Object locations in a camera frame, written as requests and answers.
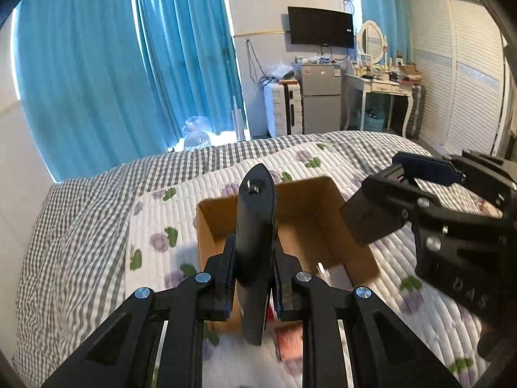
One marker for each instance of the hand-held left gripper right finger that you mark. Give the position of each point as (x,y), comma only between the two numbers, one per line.
(282,287)

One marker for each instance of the clutter on fridge top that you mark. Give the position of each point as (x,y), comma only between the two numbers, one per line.
(301,62)

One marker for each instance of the silver small fridge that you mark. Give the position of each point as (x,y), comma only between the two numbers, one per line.
(321,97)

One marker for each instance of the white dressing table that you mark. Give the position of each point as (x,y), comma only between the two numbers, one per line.
(377,93)

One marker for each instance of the grey checked bedsheet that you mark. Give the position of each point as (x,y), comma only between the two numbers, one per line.
(80,230)

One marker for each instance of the cosmetics clutter on table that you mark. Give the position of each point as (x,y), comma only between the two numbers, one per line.
(387,70)

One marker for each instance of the clear plastic bag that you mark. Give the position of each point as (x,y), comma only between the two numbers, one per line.
(197,133)

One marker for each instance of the black flat television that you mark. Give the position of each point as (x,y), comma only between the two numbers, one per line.
(321,26)

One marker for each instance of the white hard suitcase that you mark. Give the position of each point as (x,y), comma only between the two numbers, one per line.
(282,107)

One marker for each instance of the white slim floor bottle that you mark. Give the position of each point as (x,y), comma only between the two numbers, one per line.
(239,121)

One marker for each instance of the black pointed plastic tool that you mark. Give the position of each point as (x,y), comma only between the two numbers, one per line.
(255,230)

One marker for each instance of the oval white mirror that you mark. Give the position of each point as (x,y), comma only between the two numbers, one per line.
(371,40)

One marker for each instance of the blue curtain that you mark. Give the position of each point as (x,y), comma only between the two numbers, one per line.
(101,72)
(383,12)

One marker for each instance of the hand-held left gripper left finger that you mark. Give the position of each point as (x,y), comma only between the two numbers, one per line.
(227,279)

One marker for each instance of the white louvred wardrobe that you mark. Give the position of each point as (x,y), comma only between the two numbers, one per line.
(456,68)

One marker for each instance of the brown cardboard box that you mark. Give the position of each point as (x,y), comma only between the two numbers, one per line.
(319,226)

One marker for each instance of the floral white quilt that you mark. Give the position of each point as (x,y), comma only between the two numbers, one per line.
(404,315)

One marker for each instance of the blue storage basket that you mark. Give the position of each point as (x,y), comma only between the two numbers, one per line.
(369,119)

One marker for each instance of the silver hard suitcase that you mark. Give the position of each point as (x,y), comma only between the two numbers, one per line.
(416,109)

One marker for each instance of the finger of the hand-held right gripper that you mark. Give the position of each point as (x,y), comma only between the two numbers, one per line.
(424,167)
(375,214)

